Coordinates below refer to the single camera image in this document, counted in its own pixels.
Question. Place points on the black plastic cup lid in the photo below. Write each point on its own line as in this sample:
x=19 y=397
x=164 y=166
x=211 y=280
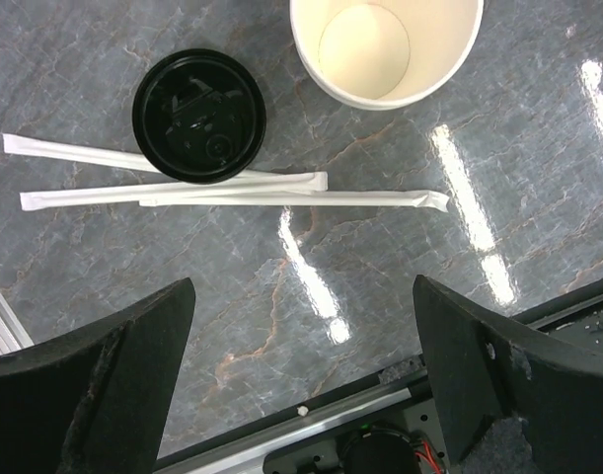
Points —
x=199 y=116

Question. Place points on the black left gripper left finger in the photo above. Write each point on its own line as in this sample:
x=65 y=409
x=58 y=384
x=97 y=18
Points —
x=96 y=400

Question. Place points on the wrapped straw middle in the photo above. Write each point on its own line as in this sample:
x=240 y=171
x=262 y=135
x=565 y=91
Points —
x=31 y=201

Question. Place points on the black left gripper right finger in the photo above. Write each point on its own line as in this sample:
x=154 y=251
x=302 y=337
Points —
x=487 y=371

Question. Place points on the paper cup near tray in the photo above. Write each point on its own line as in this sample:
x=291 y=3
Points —
x=383 y=55

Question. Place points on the aluminium frame rail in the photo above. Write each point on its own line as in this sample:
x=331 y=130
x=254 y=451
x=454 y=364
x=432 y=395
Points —
x=13 y=336

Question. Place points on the wrapped straw upper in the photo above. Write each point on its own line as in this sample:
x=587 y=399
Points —
x=19 y=145

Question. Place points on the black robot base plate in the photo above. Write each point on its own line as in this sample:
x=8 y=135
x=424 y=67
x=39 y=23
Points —
x=386 y=422

